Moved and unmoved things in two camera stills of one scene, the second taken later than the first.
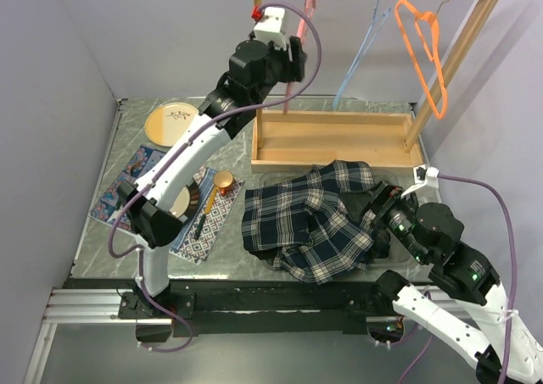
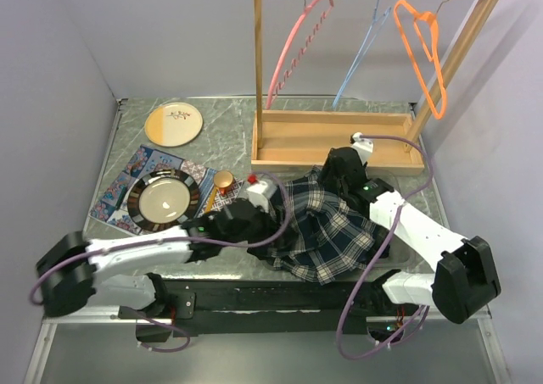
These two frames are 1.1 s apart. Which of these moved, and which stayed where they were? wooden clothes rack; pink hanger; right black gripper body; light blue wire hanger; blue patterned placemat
Moved: right black gripper body; pink hanger
Stayed: light blue wire hanger; wooden clothes rack; blue patterned placemat
